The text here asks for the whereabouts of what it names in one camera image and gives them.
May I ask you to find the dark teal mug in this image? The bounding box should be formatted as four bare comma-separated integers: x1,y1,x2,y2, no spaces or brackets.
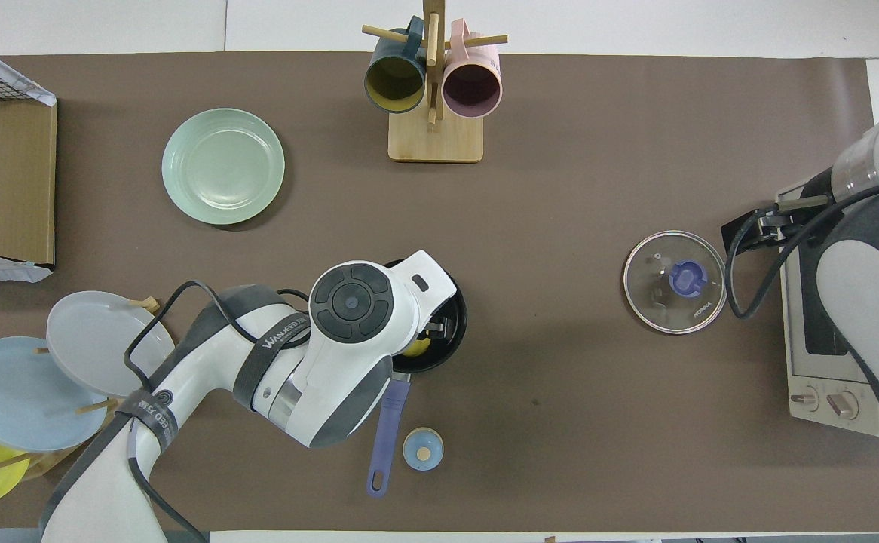
364,17,427,115

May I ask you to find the mint green plate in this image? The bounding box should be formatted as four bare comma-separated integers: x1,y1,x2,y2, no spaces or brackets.
161,108,286,225

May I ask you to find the wooden mug rack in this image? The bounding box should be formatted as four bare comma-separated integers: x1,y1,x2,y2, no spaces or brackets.
362,0,508,164

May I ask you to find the brown table mat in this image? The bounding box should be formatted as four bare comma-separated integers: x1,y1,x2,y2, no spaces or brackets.
0,51,879,532

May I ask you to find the black velcro cable strap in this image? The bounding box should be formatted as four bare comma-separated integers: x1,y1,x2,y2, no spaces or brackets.
232,313,312,408
112,388,180,453

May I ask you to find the grey plate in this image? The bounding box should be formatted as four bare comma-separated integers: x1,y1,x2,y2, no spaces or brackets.
46,291,178,398

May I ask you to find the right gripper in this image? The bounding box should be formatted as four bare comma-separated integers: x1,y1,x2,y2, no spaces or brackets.
721,195,838,257

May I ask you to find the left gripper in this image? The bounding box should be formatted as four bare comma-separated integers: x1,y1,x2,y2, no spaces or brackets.
394,250,459,342

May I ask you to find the dark pot with purple handle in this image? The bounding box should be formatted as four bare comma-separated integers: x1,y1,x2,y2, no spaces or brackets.
366,260,469,499

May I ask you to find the wooden plate rack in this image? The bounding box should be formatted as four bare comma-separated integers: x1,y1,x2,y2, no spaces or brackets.
0,296,161,483

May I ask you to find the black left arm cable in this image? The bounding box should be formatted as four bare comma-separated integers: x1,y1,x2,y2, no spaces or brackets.
124,281,312,543

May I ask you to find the light blue plate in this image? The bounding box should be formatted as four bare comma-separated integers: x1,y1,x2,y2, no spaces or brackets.
0,336,109,453

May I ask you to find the glass pot lid purple knob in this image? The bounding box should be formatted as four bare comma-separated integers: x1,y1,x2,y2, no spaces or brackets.
623,230,728,335

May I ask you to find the pink mug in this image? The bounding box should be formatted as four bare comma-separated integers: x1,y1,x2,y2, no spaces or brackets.
442,19,503,119

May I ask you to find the beige toaster oven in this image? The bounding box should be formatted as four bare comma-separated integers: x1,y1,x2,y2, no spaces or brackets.
775,177,879,438

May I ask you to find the wooden shelf with wire basket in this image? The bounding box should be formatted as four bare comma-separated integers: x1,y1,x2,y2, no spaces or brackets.
0,57,58,268

